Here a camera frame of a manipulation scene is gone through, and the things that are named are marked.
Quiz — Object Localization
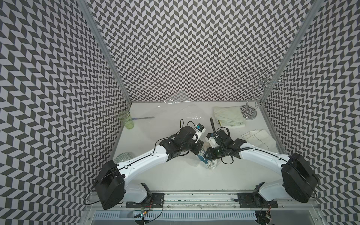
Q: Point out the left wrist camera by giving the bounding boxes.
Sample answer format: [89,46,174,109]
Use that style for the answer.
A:
[195,123,206,141]

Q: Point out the white towel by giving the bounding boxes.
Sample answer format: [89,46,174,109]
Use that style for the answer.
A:
[242,129,277,152]

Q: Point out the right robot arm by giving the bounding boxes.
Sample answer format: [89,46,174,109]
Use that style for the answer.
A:
[204,130,319,206]

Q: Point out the blue and beige towel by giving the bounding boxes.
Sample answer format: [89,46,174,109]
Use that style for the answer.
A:
[197,154,218,170]

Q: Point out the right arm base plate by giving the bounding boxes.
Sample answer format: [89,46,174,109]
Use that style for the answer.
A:
[237,193,278,209]

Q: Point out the aluminium front rail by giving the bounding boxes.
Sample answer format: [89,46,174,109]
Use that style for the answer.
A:
[84,191,321,211]

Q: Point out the patterned plate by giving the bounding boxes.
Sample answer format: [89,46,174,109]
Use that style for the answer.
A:
[113,152,134,163]

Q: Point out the green glass cup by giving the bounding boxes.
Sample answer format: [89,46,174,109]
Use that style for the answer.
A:
[117,111,134,129]

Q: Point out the clear plastic vacuum bag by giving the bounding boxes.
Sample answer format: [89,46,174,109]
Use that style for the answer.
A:
[161,91,212,156]

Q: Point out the pale green folded towel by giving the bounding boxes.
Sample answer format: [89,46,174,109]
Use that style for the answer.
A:
[213,106,246,128]

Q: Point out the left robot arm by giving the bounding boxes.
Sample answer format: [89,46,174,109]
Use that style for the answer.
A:
[94,124,206,210]

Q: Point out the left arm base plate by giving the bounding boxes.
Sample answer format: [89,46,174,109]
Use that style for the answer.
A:
[126,193,165,209]

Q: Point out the chrome wire mug stand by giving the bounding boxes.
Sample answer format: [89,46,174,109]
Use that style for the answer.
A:
[240,69,285,121]

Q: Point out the purple handled utensil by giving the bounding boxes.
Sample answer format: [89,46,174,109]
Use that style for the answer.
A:
[132,116,155,120]

